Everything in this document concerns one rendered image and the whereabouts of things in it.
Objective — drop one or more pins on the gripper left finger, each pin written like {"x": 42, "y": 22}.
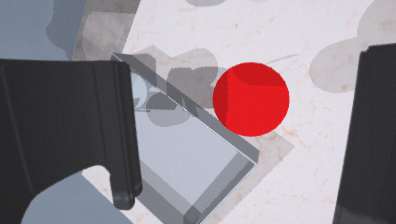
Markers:
{"x": 58, "y": 118}

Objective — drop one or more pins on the grey tray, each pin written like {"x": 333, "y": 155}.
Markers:
{"x": 187, "y": 170}

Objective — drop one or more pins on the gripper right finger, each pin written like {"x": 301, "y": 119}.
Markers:
{"x": 367, "y": 189}

